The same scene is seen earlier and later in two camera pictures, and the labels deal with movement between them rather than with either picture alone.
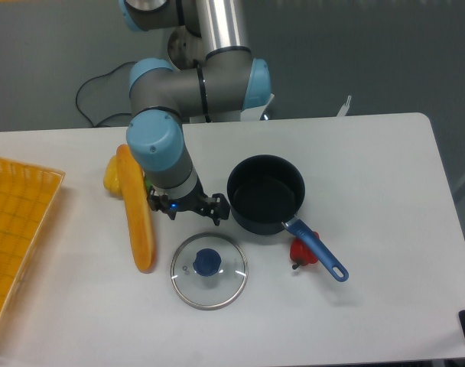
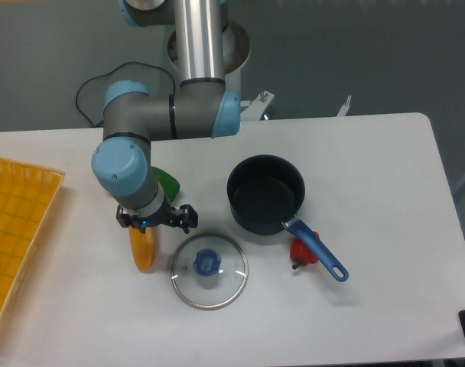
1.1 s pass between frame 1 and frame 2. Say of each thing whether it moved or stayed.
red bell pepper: stayed
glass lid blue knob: stayed
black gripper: moved
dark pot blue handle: stayed
